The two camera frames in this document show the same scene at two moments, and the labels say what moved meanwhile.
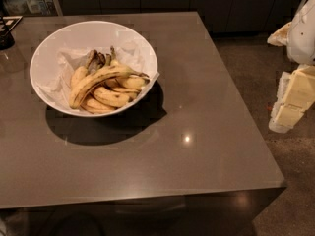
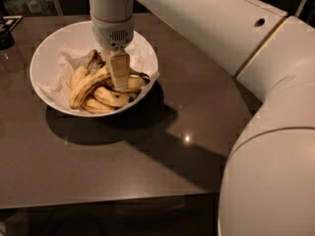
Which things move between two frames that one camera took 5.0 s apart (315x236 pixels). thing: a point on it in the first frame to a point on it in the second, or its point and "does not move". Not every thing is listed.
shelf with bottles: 30,0 does not move
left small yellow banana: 78,75 does not move
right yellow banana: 133,83 does not move
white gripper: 302,36 to 111,33
